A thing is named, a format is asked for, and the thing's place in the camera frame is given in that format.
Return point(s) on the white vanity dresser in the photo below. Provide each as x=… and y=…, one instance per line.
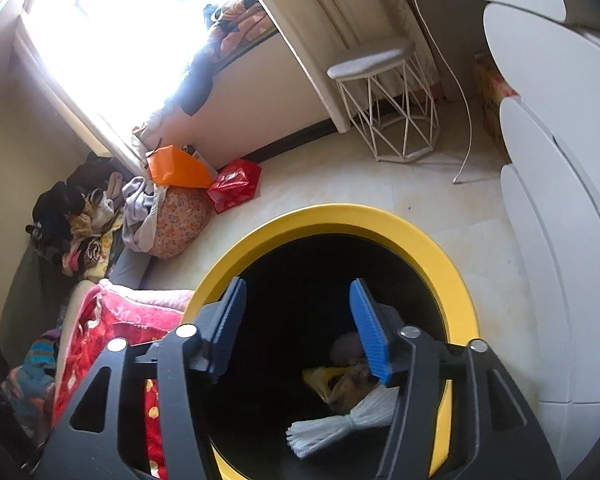
x=555, y=210

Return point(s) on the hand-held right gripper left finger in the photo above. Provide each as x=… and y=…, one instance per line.
x=227, y=330

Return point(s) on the orange patterned blanket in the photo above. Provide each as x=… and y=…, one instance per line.
x=240, y=25

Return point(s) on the dark jacket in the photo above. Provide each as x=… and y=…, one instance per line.
x=195, y=90

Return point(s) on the pile of clothes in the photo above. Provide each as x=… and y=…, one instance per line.
x=65, y=205

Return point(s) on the pale round item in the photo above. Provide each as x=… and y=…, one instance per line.
x=347, y=347

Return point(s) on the blue striped clothing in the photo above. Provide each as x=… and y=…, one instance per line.
x=35, y=375

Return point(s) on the red floral blanket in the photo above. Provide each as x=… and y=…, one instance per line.
x=115, y=320

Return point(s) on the white pleated plastic bag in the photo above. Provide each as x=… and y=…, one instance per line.
x=330, y=427

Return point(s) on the white grey garment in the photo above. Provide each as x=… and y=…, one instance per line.
x=137, y=205

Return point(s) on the red shopping bag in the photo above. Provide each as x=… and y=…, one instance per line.
x=235, y=185

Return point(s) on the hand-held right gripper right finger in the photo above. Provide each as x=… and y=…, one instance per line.
x=375, y=335

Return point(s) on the orange shopping bag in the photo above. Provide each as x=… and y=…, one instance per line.
x=180, y=167

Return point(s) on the cream curtain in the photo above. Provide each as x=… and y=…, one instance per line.
x=330, y=20

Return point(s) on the window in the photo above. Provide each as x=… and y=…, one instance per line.
x=130, y=35

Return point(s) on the grey headboard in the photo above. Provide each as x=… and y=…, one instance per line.
x=25, y=300

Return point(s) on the yellow-rimmed black trash bin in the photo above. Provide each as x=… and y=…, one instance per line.
x=340, y=220

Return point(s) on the floral fabric bag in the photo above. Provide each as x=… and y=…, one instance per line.
x=180, y=225

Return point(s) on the yellowish crumpled plastic bag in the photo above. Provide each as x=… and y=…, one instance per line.
x=345, y=385

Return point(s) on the white window bench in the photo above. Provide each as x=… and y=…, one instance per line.
x=260, y=105

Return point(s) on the cardboard box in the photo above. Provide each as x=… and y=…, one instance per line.
x=492, y=100

